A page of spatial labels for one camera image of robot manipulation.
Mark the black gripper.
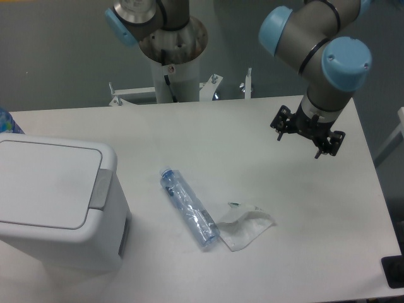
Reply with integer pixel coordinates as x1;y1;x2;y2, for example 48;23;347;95
270;100;345;159

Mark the white push-lid trash can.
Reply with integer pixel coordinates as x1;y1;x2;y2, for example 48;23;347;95
1;133;131;271

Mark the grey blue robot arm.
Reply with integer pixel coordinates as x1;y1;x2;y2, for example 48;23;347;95
105;1;372;155

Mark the crumpled clear plastic wrapper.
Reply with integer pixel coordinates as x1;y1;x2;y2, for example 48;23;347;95
216;202;276;252

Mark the clear plastic water bottle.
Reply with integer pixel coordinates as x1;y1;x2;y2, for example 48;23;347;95
160;166;220;252

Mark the black device at table corner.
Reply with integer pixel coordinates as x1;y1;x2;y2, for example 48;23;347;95
381;255;403;289

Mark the blue labelled bottle at edge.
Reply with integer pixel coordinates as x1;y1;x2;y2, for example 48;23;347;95
0;107;25;134

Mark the white frame at right edge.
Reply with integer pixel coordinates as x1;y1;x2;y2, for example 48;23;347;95
373;107;403;168

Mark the white metal base frame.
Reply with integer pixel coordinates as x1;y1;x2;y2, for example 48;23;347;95
108;67;255;107

